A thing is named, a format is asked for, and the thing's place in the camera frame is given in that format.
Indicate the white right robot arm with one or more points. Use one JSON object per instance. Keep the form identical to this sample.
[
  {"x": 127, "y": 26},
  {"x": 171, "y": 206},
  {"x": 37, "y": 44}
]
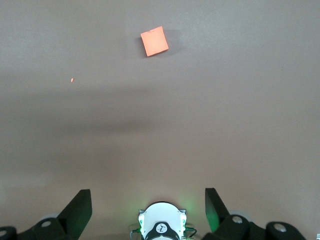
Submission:
[{"x": 161, "y": 215}]

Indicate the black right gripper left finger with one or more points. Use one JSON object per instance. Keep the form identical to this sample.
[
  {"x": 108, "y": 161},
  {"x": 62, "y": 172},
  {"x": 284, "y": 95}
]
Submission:
[{"x": 75, "y": 212}]

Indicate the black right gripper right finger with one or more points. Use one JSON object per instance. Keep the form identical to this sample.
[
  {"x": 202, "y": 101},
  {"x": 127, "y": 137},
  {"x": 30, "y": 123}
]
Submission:
[{"x": 220, "y": 222}]

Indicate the orange foam block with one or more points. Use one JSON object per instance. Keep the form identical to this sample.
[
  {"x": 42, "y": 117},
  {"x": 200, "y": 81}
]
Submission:
[{"x": 154, "y": 41}]

